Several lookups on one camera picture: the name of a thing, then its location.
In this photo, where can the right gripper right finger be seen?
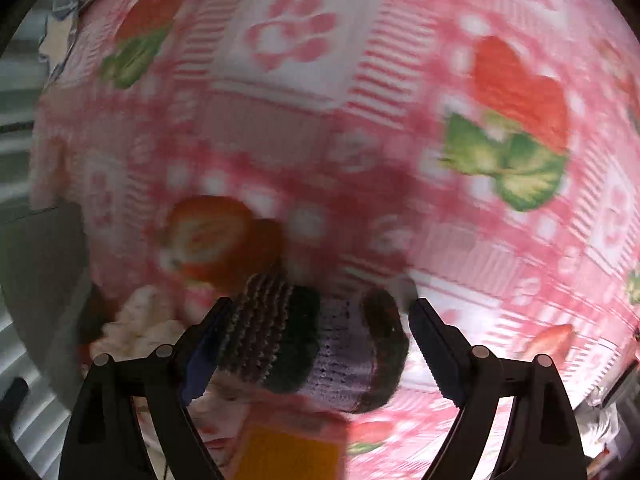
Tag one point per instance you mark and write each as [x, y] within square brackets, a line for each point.
[542, 439]

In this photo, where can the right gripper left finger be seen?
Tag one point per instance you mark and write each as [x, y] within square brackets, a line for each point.
[104, 439]

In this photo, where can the white dotted scrunchie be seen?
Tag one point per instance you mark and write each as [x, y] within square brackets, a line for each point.
[145, 321]

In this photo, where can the purple striped knitted sock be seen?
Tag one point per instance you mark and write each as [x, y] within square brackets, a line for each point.
[344, 354]

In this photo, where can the pink patterned carton box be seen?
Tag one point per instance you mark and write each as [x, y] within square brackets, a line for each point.
[287, 441]

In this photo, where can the white open storage box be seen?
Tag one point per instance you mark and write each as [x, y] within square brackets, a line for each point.
[45, 285]

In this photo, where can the pink strawberry paw tablecloth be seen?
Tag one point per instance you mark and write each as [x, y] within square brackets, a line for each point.
[484, 151]

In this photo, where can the grey checked star cloth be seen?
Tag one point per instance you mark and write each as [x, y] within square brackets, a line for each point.
[59, 36]

